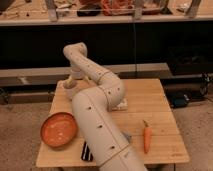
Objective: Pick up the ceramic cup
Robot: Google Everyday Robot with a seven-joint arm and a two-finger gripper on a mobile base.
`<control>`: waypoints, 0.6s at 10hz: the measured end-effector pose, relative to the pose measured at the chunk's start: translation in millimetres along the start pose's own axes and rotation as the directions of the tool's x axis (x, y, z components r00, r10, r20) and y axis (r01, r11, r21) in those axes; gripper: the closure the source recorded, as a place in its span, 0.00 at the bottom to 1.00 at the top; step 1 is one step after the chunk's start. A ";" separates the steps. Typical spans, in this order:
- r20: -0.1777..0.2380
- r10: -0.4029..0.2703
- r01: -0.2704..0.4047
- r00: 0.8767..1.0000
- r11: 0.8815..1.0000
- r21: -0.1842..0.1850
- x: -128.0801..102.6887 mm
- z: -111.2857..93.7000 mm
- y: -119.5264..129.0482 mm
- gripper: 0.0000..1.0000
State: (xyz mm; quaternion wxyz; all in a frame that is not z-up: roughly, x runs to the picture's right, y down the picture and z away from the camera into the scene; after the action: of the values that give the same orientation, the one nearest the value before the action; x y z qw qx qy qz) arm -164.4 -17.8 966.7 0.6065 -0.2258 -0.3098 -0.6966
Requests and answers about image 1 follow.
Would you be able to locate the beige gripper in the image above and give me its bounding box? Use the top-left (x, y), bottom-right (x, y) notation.
top-left (63, 64), bottom-right (90, 88)

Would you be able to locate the white ceramic cup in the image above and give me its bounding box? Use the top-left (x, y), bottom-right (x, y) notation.
top-left (63, 81), bottom-right (80, 100)

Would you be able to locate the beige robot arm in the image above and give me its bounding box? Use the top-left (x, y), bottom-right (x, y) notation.
top-left (63, 43), bottom-right (148, 171)

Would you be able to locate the long wooden bench shelf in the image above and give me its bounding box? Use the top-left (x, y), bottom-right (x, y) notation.
top-left (0, 63), bottom-right (172, 87)

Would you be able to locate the orange bowl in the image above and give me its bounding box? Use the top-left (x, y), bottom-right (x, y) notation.
top-left (40, 112), bottom-right (78, 148)

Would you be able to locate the black striped object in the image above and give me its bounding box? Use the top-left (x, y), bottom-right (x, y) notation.
top-left (81, 143), bottom-right (93, 162)

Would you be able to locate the wooden table board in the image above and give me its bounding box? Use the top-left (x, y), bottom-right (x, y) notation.
top-left (36, 79), bottom-right (189, 168)

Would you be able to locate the orange carrot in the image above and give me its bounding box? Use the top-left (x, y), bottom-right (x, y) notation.
top-left (143, 121), bottom-right (152, 153)

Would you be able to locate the black device on floor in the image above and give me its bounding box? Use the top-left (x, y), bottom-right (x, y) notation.
top-left (171, 93), bottom-right (189, 108)

